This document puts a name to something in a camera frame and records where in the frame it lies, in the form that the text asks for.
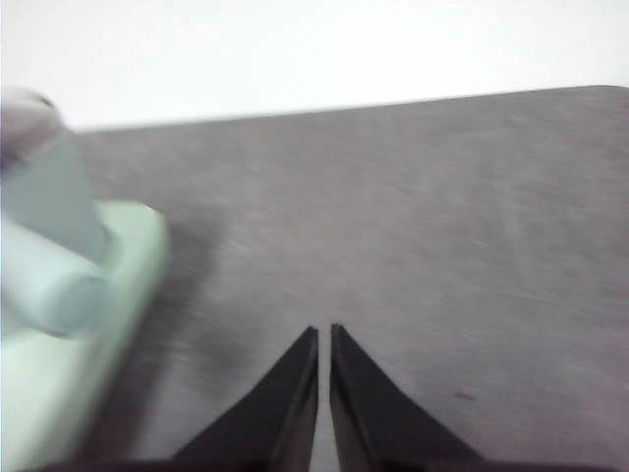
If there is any glass lid with green knob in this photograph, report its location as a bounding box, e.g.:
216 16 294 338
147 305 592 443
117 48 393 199
0 87 63 166

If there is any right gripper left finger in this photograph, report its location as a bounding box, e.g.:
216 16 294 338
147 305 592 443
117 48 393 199
169 324 320 472

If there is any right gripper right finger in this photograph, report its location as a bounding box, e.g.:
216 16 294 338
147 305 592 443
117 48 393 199
328 323 497 472

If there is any green pot with handle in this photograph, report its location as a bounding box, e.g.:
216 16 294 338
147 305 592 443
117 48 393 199
0 130 113 340

